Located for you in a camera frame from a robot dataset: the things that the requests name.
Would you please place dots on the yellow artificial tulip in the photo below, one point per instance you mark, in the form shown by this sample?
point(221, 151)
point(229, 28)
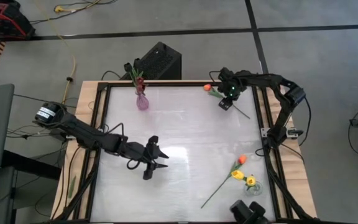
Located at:
point(251, 180)
point(237, 175)

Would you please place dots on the orange artificial tulip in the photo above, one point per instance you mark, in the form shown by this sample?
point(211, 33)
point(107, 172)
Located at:
point(207, 87)
point(242, 159)

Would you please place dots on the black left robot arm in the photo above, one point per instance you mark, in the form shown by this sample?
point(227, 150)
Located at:
point(82, 133)

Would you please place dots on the red artificial tulip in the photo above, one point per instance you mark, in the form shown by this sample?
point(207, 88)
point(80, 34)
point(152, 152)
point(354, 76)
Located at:
point(140, 81)
point(140, 89)

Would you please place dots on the black bulky device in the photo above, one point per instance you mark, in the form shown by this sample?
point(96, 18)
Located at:
point(247, 213)

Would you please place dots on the loose green leaf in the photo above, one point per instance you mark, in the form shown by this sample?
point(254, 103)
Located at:
point(71, 186)

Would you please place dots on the black desk base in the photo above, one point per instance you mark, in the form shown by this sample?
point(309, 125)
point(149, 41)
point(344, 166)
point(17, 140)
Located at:
point(30, 165)

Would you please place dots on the purple glass vase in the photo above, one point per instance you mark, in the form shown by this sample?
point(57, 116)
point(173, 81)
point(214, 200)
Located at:
point(142, 104)

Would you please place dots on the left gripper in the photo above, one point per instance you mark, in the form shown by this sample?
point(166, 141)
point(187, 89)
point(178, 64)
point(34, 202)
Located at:
point(135, 152)

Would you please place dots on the red and black toolbox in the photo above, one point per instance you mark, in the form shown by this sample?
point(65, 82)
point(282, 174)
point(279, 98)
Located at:
point(2, 18)

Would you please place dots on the clear glass vase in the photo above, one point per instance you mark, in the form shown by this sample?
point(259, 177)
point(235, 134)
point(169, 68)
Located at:
point(256, 190)

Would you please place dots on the black aluminium table frame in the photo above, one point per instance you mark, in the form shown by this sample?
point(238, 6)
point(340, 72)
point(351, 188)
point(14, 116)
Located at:
point(179, 84)

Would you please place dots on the black speaker box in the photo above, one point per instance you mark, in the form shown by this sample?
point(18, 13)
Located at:
point(162, 62)

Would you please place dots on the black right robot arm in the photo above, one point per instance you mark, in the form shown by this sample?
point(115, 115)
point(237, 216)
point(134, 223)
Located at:
point(284, 102)

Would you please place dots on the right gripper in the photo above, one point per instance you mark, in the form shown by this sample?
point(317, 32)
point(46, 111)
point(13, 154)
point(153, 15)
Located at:
point(232, 82)

